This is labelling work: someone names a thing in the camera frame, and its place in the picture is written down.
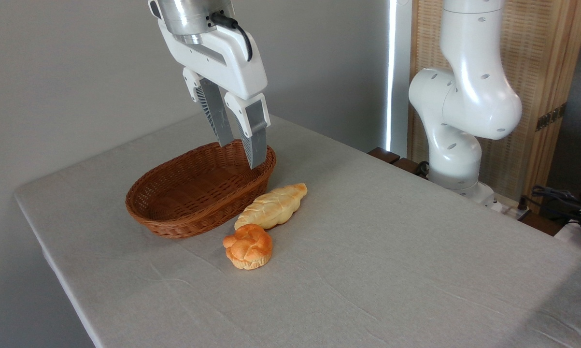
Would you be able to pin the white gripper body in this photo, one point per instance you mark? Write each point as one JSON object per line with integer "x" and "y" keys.
{"x": 225, "y": 63}

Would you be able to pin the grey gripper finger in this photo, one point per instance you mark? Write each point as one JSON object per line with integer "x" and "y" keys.
{"x": 255, "y": 140}
{"x": 218, "y": 116}

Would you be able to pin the round orange knotted bread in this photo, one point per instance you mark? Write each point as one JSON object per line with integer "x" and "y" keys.
{"x": 247, "y": 247}

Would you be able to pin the long pale braided bread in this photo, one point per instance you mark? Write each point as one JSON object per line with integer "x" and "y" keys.
{"x": 276, "y": 205}

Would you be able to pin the brown wicker oval basket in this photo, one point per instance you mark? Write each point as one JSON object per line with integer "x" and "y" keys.
{"x": 193, "y": 193}

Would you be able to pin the dark brown wooden furniture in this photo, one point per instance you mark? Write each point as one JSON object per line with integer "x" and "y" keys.
{"x": 387, "y": 155}

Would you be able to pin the grey tablecloth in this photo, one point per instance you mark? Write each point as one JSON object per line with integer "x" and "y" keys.
{"x": 367, "y": 270}

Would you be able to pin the light wooden slatted screen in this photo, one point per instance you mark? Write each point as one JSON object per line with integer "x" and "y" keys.
{"x": 541, "y": 63}

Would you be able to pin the white vertical window frame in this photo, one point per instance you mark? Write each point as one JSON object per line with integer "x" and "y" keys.
{"x": 399, "y": 72}

